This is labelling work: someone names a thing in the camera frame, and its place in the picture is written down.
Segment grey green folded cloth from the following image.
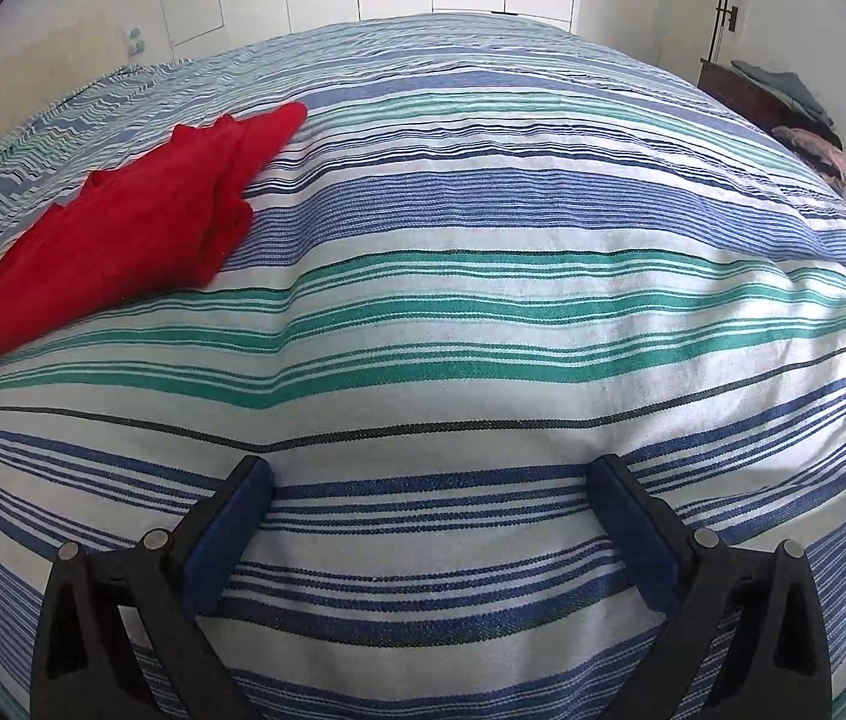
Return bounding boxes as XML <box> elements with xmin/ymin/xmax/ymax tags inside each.
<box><xmin>730</xmin><ymin>60</ymin><xmax>836</xmax><ymax>128</ymax></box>

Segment dark wooden side table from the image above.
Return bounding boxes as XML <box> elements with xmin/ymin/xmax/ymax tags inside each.
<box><xmin>699</xmin><ymin>58</ymin><xmax>844</xmax><ymax>158</ymax></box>

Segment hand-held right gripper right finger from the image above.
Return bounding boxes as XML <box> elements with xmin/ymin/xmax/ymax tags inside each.
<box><xmin>588</xmin><ymin>453</ymin><xmax>833</xmax><ymax>720</ymax></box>

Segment blue green striped blanket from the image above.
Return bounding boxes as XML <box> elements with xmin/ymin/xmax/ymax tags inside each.
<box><xmin>0</xmin><ymin>11</ymin><xmax>846</xmax><ymax>720</ymax></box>

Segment red t-shirt with white print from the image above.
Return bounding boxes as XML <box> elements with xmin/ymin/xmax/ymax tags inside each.
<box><xmin>0</xmin><ymin>101</ymin><xmax>310</xmax><ymax>383</ymax></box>

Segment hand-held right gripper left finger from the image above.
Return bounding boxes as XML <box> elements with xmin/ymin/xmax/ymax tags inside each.
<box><xmin>30</xmin><ymin>454</ymin><xmax>275</xmax><ymax>720</ymax></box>

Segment pink crumpled cloth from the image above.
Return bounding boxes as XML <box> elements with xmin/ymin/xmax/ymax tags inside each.
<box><xmin>771</xmin><ymin>126</ymin><xmax>846</xmax><ymax>192</ymax></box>

